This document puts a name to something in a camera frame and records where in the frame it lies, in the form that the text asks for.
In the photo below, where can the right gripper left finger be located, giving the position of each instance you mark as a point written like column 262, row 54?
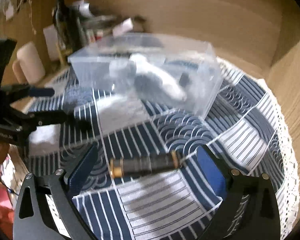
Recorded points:
column 32, row 216

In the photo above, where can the dark wine bottle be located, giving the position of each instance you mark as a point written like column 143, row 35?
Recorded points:
column 65, row 24

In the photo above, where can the blue white patterned tablecloth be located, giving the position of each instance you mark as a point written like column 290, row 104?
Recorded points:
column 244, row 127

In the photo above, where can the white folded card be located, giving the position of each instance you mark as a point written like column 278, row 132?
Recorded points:
column 122, row 28

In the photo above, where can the white facial massager device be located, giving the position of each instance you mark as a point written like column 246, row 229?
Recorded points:
column 136, row 76

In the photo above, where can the clear plastic organizer box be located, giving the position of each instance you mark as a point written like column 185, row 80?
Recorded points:
column 169, row 70

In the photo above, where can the white handwritten note paper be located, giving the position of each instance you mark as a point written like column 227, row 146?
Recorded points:
column 51, row 39

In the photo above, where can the black gold cylindrical tube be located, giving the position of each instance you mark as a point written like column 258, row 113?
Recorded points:
column 144, row 165

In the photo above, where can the stack of papers and books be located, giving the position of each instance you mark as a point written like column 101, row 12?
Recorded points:
column 94, row 24

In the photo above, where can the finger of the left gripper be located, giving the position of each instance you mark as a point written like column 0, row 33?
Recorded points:
column 37, row 91
column 44, row 118

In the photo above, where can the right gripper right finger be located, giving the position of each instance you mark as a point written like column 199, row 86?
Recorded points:
column 249, row 207

